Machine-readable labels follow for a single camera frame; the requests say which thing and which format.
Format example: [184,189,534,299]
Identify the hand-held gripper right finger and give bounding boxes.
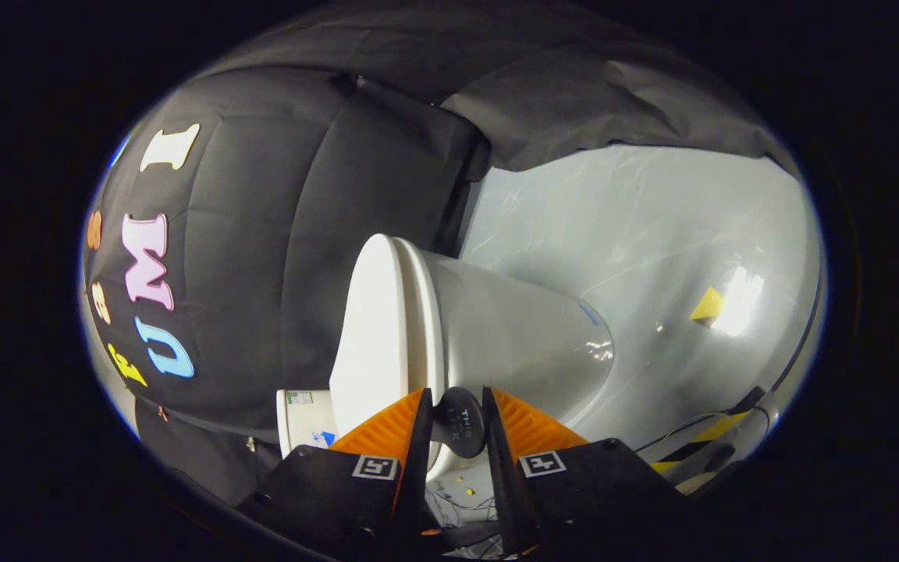
[482,386,700,559]

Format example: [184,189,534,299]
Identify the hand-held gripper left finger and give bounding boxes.
[235,386,436,559]

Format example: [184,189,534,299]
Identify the black round lid knob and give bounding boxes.
[430,386,487,460]

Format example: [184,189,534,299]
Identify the white toilet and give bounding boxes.
[276,238,616,483]

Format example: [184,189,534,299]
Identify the yellow black striped bar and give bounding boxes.
[648,386,778,494]

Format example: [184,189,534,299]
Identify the yellow floor tape piece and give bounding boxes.
[689,286,726,322]

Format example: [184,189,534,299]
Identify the black backdrop cloth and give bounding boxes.
[83,0,801,508]

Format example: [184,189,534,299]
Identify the thin floor cables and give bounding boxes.
[426,480,502,557]

